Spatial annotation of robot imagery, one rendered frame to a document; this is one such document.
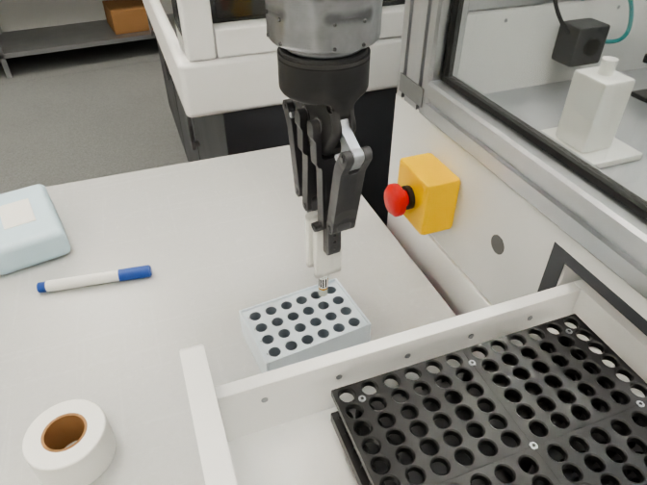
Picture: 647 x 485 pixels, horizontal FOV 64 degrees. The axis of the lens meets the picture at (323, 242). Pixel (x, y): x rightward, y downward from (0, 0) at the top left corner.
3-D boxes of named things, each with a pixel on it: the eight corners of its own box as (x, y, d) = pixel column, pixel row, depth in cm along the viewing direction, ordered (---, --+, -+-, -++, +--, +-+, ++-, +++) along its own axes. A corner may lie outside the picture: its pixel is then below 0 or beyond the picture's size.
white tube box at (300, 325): (268, 387, 55) (266, 364, 53) (242, 333, 61) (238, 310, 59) (370, 345, 59) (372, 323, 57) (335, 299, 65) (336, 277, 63)
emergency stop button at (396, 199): (394, 224, 62) (397, 195, 59) (379, 206, 65) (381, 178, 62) (416, 218, 63) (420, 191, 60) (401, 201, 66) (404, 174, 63)
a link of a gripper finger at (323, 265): (339, 214, 52) (342, 217, 52) (338, 267, 56) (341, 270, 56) (312, 221, 51) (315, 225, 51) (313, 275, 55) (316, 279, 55)
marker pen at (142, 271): (38, 296, 66) (35, 287, 65) (41, 288, 67) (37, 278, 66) (152, 279, 68) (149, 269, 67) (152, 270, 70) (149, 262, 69)
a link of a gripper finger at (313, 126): (346, 109, 45) (353, 114, 44) (346, 217, 52) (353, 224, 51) (305, 117, 44) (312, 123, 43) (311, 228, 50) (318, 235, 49)
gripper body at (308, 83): (260, 34, 43) (267, 136, 49) (303, 66, 37) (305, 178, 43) (340, 22, 46) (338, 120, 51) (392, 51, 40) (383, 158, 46)
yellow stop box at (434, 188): (416, 239, 62) (423, 187, 58) (389, 206, 68) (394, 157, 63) (452, 229, 64) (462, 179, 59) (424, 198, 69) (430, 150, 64)
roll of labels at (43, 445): (42, 507, 45) (26, 484, 43) (32, 443, 50) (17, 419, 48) (123, 469, 48) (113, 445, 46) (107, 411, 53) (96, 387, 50)
